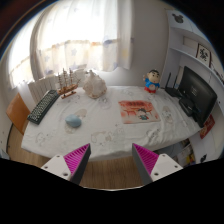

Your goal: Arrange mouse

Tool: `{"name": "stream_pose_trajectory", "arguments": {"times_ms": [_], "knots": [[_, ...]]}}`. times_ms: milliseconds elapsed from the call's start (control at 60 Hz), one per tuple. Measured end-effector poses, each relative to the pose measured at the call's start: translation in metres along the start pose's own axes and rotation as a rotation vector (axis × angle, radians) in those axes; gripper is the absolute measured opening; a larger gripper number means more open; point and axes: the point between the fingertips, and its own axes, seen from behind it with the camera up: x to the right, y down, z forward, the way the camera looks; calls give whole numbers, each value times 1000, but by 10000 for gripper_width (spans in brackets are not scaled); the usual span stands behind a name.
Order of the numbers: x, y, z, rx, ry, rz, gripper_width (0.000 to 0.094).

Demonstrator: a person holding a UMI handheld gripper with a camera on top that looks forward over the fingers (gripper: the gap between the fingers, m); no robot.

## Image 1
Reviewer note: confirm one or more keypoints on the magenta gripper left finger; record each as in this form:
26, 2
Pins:
71, 166

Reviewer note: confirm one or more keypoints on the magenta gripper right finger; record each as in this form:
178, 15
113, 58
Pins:
152, 166

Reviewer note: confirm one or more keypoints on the white patterned tablecloth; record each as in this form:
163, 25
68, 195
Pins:
102, 126

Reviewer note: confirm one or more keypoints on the black keyboard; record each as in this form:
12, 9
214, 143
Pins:
43, 107

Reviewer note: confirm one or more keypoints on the red booklet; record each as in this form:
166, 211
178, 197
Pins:
207, 126

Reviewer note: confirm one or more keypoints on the wooden model sailing ship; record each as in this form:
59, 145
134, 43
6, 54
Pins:
68, 83

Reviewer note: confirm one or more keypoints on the orange wooden chair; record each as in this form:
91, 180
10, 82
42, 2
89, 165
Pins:
17, 112

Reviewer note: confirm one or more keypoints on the black wifi router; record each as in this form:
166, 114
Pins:
171, 90

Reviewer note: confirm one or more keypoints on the black computer monitor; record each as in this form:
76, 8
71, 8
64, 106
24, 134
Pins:
197, 97

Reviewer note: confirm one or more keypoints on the cartoon boy figurine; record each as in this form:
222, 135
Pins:
152, 81

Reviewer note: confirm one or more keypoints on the white radiator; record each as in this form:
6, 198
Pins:
39, 88

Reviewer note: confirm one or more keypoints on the framed calligraphy picture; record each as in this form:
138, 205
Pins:
203, 55

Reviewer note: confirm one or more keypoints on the white sheer curtain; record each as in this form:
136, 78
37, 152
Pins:
86, 34

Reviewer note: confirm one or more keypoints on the white wall shelf unit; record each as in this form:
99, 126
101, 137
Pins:
183, 40

